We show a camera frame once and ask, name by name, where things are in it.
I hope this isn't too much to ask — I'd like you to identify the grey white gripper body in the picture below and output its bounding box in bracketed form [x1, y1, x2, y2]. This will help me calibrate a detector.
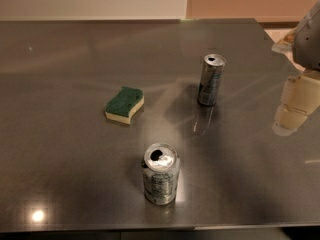
[293, 1, 320, 70]

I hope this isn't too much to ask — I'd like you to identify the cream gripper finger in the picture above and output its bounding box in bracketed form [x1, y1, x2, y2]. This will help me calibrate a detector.
[272, 29, 296, 54]

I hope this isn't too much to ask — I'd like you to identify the slim silver redbull can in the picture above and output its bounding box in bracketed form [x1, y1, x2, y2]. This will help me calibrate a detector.
[197, 54, 226, 106]

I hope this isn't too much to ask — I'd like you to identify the silver 7up can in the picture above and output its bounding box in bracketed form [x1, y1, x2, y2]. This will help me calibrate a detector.
[141, 143, 180, 205]

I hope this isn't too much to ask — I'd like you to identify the green and yellow sponge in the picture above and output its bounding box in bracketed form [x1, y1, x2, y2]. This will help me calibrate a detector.
[105, 86, 144, 125]

